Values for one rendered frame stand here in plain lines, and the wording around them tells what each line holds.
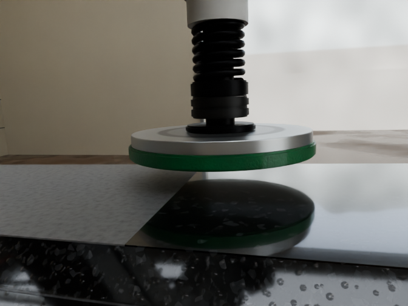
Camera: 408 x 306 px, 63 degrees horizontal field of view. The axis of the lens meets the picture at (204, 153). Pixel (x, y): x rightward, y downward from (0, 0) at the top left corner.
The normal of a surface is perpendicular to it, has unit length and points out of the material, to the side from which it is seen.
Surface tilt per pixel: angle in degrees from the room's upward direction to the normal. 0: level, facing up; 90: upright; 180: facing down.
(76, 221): 0
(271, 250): 0
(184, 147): 90
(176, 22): 90
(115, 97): 90
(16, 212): 0
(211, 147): 90
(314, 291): 45
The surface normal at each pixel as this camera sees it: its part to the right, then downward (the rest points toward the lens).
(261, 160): 0.27, 0.14
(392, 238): -0.04, -0.99
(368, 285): -0.20, -0.58
